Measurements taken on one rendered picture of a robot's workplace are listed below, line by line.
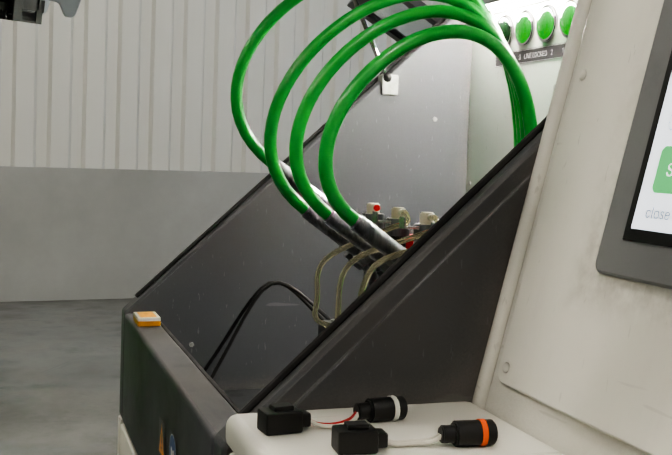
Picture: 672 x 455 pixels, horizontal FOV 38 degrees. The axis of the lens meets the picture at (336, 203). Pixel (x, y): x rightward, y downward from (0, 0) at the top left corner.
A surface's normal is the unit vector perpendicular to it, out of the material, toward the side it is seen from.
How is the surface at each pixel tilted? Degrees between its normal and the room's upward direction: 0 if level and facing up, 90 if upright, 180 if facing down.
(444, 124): 90
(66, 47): 90
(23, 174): 90
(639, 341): 76
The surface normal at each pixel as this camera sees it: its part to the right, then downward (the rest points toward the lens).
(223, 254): 0.33, 0.06
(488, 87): -0.95, -0.02
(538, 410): -0.91, -0.26
